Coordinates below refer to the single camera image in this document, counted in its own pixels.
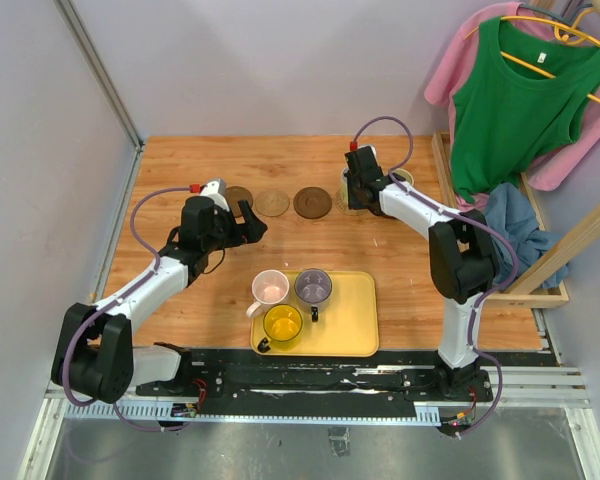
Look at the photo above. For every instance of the pink plastic cup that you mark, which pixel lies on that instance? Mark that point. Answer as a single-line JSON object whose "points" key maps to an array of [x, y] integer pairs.
{"points": [[269, 288]]}

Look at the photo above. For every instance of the blue crumpled cloth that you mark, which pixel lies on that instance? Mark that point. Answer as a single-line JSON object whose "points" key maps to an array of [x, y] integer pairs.
{"points": [[510, 214]]}

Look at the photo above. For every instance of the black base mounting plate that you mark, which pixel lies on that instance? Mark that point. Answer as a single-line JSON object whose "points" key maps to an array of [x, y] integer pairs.
{"points": [[238, 383]]}

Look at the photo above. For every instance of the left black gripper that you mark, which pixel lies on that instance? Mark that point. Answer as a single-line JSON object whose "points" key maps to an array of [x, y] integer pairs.
{"points": [[242, 231]]}

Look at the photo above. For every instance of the aluminium corner post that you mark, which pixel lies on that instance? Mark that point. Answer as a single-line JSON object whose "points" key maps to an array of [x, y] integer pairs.
{"points": [[78, 30]]}

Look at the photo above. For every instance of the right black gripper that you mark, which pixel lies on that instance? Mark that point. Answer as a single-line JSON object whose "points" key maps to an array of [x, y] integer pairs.
{"points": [[353, 203]]}

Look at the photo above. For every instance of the green tank top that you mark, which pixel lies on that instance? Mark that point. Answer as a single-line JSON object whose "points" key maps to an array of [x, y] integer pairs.
{"points": [[507, 115]]}

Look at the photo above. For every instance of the woven rattan coaster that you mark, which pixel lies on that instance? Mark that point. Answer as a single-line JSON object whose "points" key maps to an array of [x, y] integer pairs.
{"points": [[272, 203], [342, 206]]}

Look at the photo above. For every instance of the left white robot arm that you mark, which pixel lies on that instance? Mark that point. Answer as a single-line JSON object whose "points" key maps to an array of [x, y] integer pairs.
{"points": [[95, 358]]}

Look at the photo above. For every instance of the yellow plastic tray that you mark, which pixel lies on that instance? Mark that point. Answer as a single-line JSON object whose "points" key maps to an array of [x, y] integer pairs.
{"points": [[347, 327]]}

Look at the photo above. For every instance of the purple plastic cup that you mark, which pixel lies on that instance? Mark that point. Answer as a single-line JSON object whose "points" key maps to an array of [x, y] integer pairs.
{"points": [[313, 290]]}

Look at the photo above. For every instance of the cream plastic cup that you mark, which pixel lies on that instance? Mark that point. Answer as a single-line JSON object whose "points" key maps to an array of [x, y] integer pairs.
{"points": [[404, 175]]}

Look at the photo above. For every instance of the pink t-shirt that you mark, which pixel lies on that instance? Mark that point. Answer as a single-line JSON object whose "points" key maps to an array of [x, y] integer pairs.
{"points": [[546, 172]]}

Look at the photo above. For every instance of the aluminium rail frame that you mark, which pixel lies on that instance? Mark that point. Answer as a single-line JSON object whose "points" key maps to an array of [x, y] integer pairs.
{"points": [[540, 425]]}

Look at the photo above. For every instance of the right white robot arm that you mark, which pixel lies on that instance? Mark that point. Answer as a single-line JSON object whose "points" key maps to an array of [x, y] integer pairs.
{"points": [[462, 260]]}

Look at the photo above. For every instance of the white cup green handle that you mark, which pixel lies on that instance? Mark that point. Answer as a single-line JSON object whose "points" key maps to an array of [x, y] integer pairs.
{"points": [[344, 188]]}

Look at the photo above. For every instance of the yellow clothes hanger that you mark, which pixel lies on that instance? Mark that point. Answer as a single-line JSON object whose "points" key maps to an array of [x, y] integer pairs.
{"points": [[564, 34]]}

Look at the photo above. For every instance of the wooden clothes rack frame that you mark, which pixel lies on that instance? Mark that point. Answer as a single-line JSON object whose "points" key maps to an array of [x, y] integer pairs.
{"points": [[526, 293]]}

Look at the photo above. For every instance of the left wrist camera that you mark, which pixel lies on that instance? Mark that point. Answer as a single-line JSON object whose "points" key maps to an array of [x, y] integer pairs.
{"points": [[215, 189]]}

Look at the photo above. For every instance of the yellow transparent cup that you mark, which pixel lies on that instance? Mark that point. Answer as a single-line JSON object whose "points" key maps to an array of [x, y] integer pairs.
{"points": [[282, 326]]}

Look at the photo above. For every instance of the dark wooden coaster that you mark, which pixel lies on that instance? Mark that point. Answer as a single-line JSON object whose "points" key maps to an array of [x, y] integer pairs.
{"points": [[312, 203], [235, 194]]}

